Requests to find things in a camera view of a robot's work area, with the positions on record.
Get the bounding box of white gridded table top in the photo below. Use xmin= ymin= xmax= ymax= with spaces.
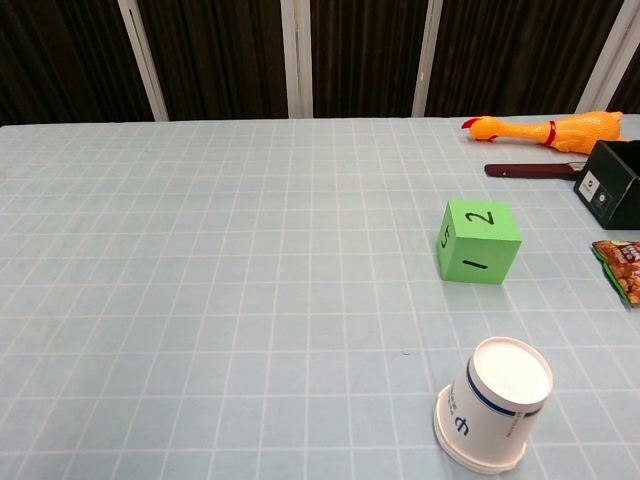
xmin=0 ymin=115 xmax=640 ymax=480

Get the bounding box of green snack packet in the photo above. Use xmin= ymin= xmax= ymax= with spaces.
xmin=591 ymin=239 xmax=640 ymax=308

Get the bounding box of black open cardboard box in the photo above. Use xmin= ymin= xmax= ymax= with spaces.
xmin=572 ymin=139 xmax=640 ymax=231

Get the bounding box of white partition post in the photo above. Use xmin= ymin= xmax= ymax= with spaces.
xmin=574 ymin=0 xmax=640 ymax=114
xmin=411 ymin=0 xmax=442 ymax=119
xmin=279 ymin=0 xmax=314 ymax=120
xmin=118 ymin=0 xmax=169 ymax=122

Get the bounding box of yellow rubber chicken toy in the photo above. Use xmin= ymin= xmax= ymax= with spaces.
xmin=460 ymin=110 xmax=632 ymax=154

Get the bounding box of white paper cup blue print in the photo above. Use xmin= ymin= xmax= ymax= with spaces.
xmin=431 ymin=336 xmax=555 ymax=475

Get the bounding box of knife with maroon handle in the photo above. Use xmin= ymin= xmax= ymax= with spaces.
xmin=483 ymin=160 xmax=589 ymax=181

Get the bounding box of green numbered cube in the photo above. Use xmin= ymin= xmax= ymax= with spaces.
xmin=435 ymin=198 xmax=524 ymax=286

